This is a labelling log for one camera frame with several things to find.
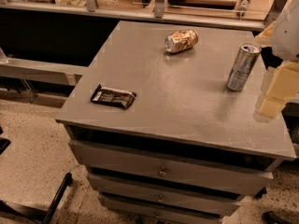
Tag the black snack bar wrapper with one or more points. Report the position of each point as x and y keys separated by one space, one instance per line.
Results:
x=113 y=97

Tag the bottom grey drawer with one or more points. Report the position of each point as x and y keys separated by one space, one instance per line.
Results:
x=156 y=211

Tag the gold crushed soda can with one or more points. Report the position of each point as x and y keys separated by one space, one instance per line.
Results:
x=180 y=41

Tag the silver blue redbull can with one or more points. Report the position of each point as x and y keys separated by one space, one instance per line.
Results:
x=244 y=62

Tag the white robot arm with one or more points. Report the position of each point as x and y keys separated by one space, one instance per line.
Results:
x=283 y=36

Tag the grey metal shelf rack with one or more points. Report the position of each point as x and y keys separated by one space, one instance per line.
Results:
x=252 y=15

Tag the grey drawer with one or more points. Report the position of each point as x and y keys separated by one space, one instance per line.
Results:
x=156 y=211
x=117 y=160
x=163 y=195

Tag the grey drawer cabinet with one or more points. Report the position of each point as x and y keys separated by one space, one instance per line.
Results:
x=182 y=108

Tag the top grey drawer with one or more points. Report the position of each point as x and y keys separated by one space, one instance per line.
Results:
x=117 y=160

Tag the middle grey drawer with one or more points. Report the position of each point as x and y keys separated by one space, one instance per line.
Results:
x=163 y=195

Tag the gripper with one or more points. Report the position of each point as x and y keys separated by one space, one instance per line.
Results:
x=287 y=34

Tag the black object on floor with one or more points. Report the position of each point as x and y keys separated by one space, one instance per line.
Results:
x=271 y=218

